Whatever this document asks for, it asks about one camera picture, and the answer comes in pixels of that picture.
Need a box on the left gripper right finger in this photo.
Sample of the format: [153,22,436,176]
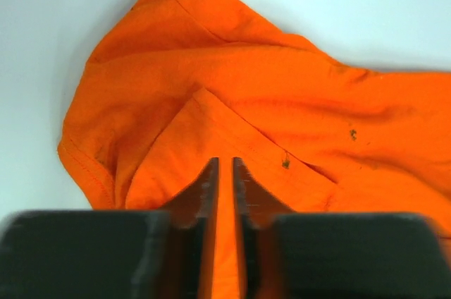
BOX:
[233,158,450,298]

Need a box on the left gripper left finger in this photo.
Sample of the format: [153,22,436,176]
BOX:
[1,158,219,298]

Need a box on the orange t shirt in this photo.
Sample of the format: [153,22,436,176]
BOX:
[58,0,450,298]

